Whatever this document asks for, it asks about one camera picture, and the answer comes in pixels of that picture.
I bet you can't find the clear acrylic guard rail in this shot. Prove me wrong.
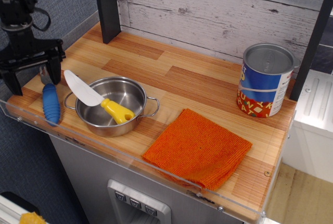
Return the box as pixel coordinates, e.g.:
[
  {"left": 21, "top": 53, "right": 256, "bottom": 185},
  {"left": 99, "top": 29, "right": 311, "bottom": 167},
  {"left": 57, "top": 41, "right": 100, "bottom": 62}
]
[{"left": 0, "top": 10, "right": 294, "bottom": 222}]

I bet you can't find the blue handled metal fork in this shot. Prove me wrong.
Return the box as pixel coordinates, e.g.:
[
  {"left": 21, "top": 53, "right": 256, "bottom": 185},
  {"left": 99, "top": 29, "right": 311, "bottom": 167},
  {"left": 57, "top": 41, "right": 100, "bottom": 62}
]
[{"left": 40, "top": 67, "right": 60, "bottom": 126}]

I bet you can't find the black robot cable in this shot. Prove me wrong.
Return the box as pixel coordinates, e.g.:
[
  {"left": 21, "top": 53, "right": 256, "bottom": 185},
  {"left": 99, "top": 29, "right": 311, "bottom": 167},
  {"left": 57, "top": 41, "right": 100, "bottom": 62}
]
[{"left": 31, "top": 6, "right": 52, "bottom": 32}]

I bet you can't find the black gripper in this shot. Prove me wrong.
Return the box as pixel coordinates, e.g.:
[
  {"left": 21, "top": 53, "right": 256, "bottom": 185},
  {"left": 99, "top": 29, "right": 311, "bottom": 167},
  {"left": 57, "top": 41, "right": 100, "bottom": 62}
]
[{"left": 1, "top": 26, "right": 65, "bottom": 96}]

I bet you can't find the white yellow toy knife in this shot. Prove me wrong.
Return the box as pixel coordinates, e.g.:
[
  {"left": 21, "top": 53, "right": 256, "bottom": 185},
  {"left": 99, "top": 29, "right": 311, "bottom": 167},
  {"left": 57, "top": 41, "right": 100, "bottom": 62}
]
[{"left": 64, "top": 70, "right": 135, "bottom": 125}]

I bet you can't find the blue soup can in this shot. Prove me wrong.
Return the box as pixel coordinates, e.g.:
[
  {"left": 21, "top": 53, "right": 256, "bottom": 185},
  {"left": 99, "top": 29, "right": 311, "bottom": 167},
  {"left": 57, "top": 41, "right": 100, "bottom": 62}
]
[{"left": 236, "top": 43, "right": 300, "bottom": 118}]

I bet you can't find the black right vertical post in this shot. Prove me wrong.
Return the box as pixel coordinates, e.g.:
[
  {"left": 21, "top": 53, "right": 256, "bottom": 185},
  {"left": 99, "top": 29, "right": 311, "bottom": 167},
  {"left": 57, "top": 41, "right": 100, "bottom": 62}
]
[{"left": 289, "top": 0, "right": 332, "bottom": 102}]

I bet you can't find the black left vertical post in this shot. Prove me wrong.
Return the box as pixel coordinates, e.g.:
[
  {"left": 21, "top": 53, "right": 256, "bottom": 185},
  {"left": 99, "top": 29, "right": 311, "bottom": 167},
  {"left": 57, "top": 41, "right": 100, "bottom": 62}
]
[{"left": 97, "top": 0, "right": 121, "bottom": 44}]

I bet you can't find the orange knitted cloth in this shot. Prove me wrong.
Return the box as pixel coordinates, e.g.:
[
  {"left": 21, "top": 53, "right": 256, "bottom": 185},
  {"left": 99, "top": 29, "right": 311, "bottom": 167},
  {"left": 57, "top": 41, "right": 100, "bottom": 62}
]
[{"left": 143, "top": 109, "right": 252, "bottom": 190}]

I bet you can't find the small steel pot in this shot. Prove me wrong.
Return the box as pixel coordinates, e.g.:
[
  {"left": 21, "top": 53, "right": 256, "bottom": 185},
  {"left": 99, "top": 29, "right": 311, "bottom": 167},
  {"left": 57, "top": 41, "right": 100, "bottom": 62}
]
[{"left": 64, "top": 76, "right": 160, "bottom": 138}]

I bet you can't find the silver toy fridge cabinet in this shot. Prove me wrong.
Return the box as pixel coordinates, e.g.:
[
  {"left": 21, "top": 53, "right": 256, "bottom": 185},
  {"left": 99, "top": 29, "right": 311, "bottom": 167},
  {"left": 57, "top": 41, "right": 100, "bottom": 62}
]
[{"left": 51, "top": 137, "right": 242, "bottom": 223}]

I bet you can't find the white plastic appliance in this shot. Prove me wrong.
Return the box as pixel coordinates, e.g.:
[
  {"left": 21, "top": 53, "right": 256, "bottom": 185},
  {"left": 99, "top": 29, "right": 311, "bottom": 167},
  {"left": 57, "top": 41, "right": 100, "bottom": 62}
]
[{"left": 282, "top": 70, "right": 332, "bottom": 182}]

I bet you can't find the black vertical post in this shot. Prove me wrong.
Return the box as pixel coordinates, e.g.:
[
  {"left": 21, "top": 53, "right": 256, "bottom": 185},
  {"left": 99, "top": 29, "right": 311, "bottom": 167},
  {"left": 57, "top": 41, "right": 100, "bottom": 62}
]
[
  {"left": 289, "top": 0, "right": 332, "bottom": 102},
  {"left": 97, "top": 0, "right": 121, "bottom": 44}
]

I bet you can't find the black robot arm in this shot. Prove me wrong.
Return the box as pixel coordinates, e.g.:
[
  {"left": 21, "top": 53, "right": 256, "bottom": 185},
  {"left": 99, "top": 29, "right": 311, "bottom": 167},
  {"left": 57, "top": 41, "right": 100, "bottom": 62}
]
[{"left": 1, "top": 0, "right": 66, "bottom": 95}]

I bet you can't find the yellow orange object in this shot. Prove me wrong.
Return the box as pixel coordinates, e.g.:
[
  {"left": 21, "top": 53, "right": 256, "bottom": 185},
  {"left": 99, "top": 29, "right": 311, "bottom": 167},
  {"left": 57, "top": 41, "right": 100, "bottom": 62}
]
[{"left": 19, "top": 212, "right": 46, "bottom": 224}]

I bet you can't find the ice dispenser button panel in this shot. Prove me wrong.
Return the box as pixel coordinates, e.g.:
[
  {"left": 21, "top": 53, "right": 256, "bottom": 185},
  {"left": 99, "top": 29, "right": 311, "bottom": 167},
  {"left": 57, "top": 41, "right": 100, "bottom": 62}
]
[{"left": 107, "top": 179, "right": 172, "bottom": 223}]

